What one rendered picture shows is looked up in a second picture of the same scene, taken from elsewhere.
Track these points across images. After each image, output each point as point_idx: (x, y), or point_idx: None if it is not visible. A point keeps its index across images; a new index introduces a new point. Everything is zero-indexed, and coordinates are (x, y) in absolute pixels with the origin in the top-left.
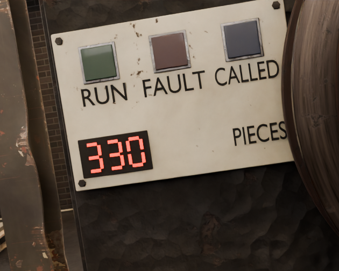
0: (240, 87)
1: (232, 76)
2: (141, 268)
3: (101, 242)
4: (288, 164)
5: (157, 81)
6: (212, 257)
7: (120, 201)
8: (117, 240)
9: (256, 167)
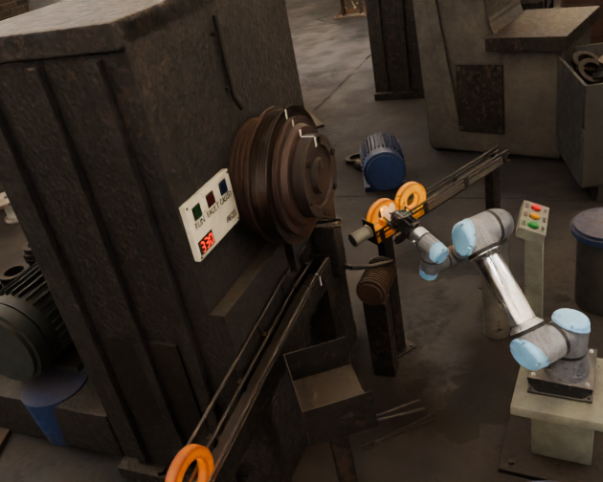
0: (225, 203)
1: (223, 200)
2: (212, 279)
3: (203, 277)
4: None
5: (210, 210)
6: (225, 264)
7: (204, 259)
8: (206, 273)
9: None
